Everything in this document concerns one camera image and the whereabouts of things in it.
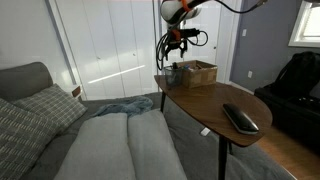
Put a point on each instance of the small wooden nightstand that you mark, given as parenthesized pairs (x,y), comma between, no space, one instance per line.
(76,91)

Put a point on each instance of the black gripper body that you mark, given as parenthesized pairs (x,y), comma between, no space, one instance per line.
(181,35)

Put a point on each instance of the white wall outlet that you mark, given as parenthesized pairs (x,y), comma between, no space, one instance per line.
(250,74)

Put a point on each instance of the white fabric tag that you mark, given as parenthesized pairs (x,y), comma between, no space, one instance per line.
(205,131)

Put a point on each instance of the blue crumpled blanket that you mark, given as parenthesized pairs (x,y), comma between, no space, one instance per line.
(133,105)

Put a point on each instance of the white framed window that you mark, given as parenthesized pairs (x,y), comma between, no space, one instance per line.
(311,23)

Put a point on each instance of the dark wooden side table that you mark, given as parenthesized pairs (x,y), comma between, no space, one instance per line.
(200,103)

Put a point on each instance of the light grey seat cushion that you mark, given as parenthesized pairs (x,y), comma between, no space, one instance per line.
(150,146)
(96,150)

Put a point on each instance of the grey plaid pillow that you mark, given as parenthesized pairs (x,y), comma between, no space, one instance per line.
(53,106)

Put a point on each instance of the wooden box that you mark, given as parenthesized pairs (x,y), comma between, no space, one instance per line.
(200,78)

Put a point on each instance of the white bifold closet door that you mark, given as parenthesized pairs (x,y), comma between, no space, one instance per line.
(110,50)
(213,46)

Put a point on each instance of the grey dash-patterned pillow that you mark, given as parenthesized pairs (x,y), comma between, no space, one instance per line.
(20,140)

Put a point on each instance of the black backpack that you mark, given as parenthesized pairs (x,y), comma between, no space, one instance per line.
(300,73)

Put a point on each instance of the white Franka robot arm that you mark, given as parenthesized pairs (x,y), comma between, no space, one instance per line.
(173,10)

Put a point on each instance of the white light switch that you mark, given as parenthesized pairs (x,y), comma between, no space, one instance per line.
(244,32)

